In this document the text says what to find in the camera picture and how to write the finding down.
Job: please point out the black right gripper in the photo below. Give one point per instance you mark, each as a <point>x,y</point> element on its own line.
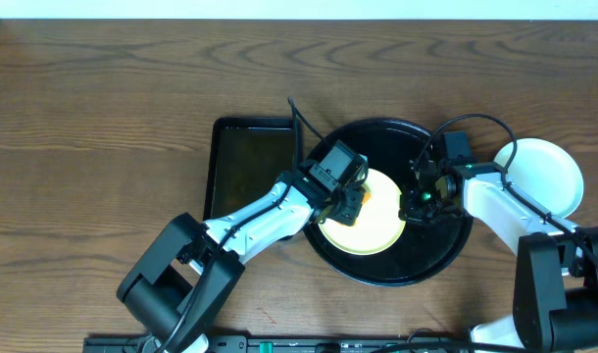
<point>410,211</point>

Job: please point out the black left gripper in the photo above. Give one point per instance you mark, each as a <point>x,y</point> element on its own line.
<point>350,202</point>

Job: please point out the orange green scrub sponge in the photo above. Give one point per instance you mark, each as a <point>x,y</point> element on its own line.
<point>366,197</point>

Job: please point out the yellow plate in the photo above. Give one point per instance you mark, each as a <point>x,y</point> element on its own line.
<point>378,225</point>

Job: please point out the pale green plate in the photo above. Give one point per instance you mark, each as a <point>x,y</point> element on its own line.
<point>548,174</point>

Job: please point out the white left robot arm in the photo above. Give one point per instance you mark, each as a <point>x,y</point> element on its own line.
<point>182,280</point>

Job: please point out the black round tray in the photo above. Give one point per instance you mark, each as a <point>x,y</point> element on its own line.
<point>418,252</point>

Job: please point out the black rectangular water tray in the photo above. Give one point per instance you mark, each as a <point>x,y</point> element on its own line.
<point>247,155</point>

